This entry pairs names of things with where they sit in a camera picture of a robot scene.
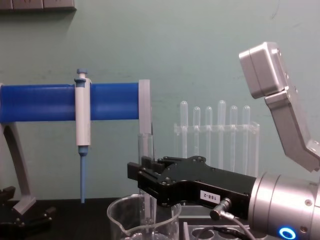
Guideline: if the clear acrylic pipette rack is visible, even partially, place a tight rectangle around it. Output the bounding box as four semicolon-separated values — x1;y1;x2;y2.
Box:
173;121;261;177

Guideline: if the black tube rack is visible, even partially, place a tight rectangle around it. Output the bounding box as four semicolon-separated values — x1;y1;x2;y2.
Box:
182;219;252;240

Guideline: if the blue and grey pipette stand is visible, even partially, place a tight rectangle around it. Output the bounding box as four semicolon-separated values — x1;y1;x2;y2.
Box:
0;79;152;216

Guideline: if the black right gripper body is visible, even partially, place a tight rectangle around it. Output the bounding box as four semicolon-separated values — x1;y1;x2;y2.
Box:
156;155;257;221

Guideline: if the white and blue pipette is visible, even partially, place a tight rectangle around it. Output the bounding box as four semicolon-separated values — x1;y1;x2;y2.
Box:
74;68;93;204

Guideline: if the thin dark wrist cable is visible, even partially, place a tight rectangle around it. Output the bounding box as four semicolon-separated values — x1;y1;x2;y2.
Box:
209;197;252;240

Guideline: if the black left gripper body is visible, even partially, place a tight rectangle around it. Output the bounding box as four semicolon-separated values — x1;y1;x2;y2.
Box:
0;218;52;240

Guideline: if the clear tube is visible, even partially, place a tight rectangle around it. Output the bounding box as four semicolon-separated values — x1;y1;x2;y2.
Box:
138;133;158;226

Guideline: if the grey wall panel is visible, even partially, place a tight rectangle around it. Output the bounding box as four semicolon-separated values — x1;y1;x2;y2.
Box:
0;0;77;15

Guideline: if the clear glass beaker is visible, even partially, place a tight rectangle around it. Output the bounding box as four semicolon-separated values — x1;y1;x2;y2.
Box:
106;193;182;240

